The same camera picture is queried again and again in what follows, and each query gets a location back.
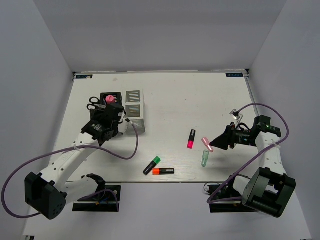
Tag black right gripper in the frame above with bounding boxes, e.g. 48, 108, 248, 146
209, 121, 257, 150

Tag pink translucent tube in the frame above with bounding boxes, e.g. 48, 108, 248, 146
201, 137, 214, 153

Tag black handled scissors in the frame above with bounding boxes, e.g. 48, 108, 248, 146
86, 96, 100, 111

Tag pink capped clear tube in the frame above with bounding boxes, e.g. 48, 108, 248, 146
104, 95, 116, 105

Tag pink capped black highlighter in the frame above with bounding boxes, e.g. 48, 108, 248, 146
187, 129, 196, 149

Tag green capped black highlighter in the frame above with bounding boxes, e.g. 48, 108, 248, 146
143, 156, 161, 176

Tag orange capped black highlighter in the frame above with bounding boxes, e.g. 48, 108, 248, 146
152, 168, 175, 175

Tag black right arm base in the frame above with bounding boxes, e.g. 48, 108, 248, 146
209, 186, 256, 214

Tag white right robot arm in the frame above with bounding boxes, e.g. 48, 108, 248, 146
208, 115, 296, 218

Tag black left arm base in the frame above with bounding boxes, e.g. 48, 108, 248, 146
72, 184, 122, 213

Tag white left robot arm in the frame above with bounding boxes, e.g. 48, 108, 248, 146
24, 103, 125, 220

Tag green translucent tube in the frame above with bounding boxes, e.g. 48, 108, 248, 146
201, 149, 210, 167

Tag black slatted organizer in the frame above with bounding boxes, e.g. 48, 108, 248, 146
100, 92, 124, 113

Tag white slatted organizer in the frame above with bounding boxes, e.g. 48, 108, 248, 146
124, 90, 146, 134

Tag blue label sticker left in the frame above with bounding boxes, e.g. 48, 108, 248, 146
75, 74, 93, 79

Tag blue label sticker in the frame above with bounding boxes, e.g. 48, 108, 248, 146
75, 74, 93, 79
225, 73, 244, 78

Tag blue label sticker right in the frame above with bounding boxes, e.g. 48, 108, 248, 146
225, 73, 244, 78

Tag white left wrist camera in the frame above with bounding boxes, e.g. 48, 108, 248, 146
118, 120, 132, 135

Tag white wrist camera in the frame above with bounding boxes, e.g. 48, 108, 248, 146
118, 120, 132, 135
229, 109, 244, 126

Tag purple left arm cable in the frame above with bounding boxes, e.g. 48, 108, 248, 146
1, 119, 140, 219

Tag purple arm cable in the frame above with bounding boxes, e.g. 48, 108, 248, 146
1, 119, 140, 219
206, 103, 290, 205

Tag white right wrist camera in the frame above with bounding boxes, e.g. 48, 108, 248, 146
229, 109, 244, 126

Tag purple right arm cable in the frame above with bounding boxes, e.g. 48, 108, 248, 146
206, 103, 290, 205

